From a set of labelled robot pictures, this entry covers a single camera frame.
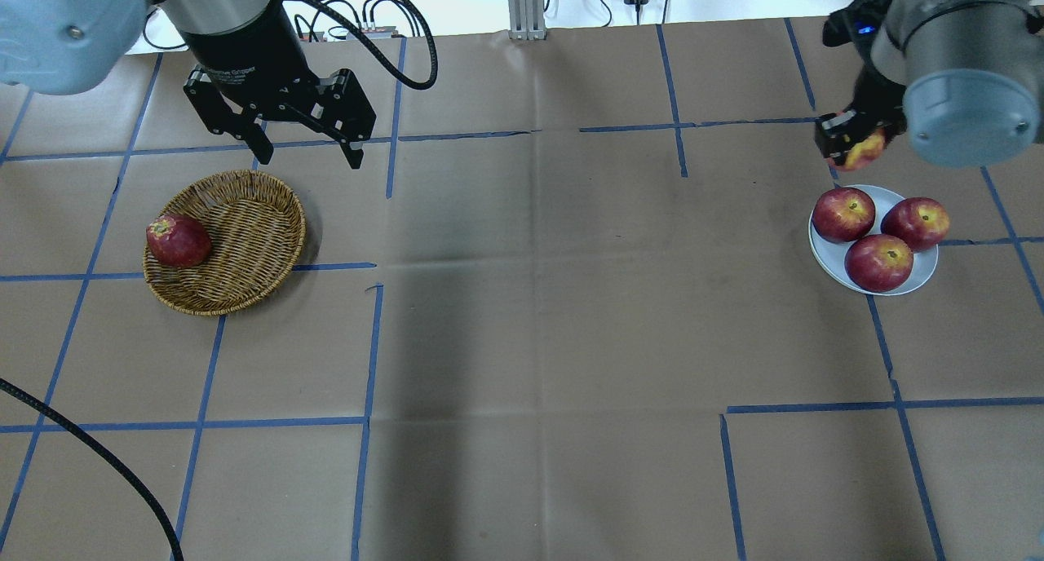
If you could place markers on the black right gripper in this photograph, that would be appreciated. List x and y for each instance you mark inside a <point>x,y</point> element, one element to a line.
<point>877,96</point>

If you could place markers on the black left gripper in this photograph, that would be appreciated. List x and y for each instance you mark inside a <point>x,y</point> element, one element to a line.
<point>236,49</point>

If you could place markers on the red apple yellow top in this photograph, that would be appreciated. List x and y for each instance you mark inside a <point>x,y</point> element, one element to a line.
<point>865,152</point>

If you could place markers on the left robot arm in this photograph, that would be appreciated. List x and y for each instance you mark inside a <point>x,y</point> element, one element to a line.
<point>67,47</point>

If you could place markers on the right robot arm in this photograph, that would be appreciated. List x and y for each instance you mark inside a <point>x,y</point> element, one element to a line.
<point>961,78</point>

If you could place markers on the red apple plate front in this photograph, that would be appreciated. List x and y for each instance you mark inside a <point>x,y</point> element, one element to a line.
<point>843,215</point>

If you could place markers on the red apple plate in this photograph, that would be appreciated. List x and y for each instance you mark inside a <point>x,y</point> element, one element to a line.
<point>879,263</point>
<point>921,222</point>
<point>843,215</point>

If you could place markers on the woven wicker basket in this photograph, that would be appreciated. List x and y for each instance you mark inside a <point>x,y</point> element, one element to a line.
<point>257,227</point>

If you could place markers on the white round plate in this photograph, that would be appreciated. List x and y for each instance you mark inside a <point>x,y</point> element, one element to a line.
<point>830,256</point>

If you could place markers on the red apple plate back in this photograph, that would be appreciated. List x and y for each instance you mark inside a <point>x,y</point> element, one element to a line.
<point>879,263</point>

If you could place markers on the dark red apple in basket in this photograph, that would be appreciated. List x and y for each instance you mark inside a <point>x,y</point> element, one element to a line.
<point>178,241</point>

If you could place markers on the aluminium frame post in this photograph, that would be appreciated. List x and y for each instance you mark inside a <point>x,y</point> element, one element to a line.
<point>527,21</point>

